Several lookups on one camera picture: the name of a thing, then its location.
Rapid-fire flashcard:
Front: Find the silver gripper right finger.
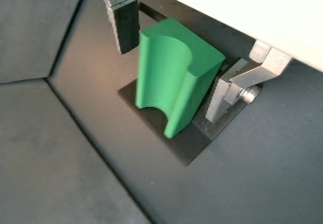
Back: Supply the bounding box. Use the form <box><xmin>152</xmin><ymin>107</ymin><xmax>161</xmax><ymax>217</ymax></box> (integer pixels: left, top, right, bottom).
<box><xmin>205</xmin><ymin>41</ymin><xmax>290</xmax><ymax>123</ymax></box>

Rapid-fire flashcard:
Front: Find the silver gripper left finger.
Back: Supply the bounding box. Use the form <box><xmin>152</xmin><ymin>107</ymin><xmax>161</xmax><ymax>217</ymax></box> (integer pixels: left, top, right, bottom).
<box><xmin>103</xmin><ymin>0</ymin><xmax>138</xmax><ymax>54</ymax></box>

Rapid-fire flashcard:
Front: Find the green arch block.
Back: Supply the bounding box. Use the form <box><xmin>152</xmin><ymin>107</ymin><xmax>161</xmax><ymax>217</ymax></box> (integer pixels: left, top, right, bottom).
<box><xmin>134</xmin><ymin>18</ymin><xmax>225</xmax><ymax>138</ymax></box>

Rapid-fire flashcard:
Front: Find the black curved fixture block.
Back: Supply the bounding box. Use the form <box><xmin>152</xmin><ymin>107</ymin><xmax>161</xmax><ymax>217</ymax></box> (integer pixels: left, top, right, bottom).
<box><xmin>118</xmin><ymin>4</ymin><xmax>245</xmax><ymax>164</ymax></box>

